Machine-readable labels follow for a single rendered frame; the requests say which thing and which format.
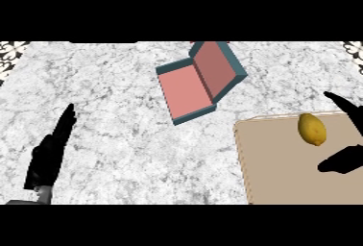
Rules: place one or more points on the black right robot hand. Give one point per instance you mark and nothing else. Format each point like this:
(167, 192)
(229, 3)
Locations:
(347, 161)

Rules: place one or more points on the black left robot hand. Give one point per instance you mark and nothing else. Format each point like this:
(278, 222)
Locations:
(47, 157)

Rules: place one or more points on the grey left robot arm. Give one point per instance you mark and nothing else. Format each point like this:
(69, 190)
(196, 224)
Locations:
(33, 196)

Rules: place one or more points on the tan tray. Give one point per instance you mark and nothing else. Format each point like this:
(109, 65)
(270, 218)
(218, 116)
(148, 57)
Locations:
(292, 166)

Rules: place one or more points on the yellow lemon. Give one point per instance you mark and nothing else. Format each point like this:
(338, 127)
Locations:
(311, 129)

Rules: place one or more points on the pink and teal open box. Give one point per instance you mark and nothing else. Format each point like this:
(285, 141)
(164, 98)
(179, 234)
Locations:
(198, 81)

